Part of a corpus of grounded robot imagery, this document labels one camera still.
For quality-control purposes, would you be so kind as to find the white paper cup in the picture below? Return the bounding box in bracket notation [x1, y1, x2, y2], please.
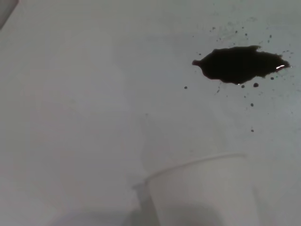
[132, 153, 262, 226]

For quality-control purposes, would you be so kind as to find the black liquid stain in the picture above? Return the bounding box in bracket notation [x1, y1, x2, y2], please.
[191, 45, 291, 86]

